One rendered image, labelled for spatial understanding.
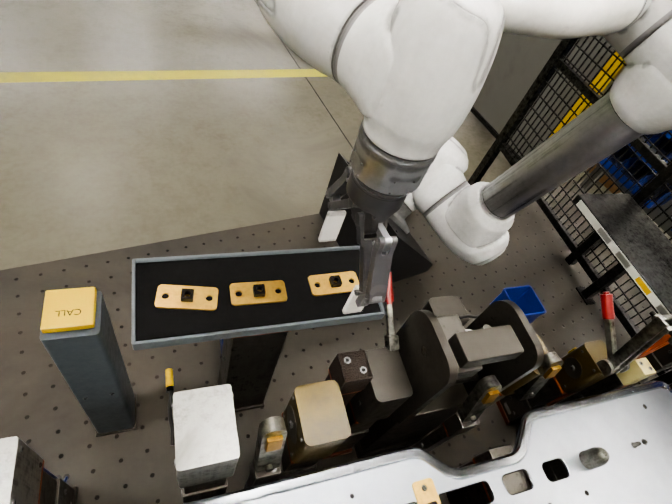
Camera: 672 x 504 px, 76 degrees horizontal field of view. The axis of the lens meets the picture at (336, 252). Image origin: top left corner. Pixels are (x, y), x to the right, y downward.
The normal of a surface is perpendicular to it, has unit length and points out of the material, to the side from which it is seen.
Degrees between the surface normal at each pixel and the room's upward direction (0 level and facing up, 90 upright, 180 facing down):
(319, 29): 81
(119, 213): 0
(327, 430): 0
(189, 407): 0
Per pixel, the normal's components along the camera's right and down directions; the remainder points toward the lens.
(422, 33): -0.54, 0.35
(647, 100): -0.77, 0.51
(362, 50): -0.70, 0.23
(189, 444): 0.25, -0.60
